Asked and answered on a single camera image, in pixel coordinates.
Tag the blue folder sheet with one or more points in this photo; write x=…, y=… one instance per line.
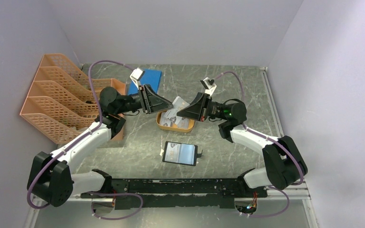
x=151, y=77

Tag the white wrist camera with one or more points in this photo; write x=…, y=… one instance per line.
x=209, y=86
x=136, y=76

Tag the black leather card holder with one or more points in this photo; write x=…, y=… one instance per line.
x=188, y=155

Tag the yellow oval tray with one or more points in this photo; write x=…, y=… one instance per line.
x=184, y=126

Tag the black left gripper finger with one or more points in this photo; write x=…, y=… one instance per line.
x=153, y=98
x=159, y=106

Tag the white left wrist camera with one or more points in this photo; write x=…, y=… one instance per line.
x=136, y=76

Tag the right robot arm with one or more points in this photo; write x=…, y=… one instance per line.
x=284, y=165

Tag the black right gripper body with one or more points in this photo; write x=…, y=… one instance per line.
x=214, y=109

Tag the peach plastic file organizer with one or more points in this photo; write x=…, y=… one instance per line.
x=59, y=103

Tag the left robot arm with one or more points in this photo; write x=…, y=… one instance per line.
x=52, y=176

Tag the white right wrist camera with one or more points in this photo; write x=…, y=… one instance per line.
x=209, y=86

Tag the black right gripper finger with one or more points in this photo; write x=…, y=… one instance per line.
x=197, y=102
x=193, y=114

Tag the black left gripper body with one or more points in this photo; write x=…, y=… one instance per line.
x=131, y=103

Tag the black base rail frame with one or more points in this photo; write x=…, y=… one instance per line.
x=128, y=193

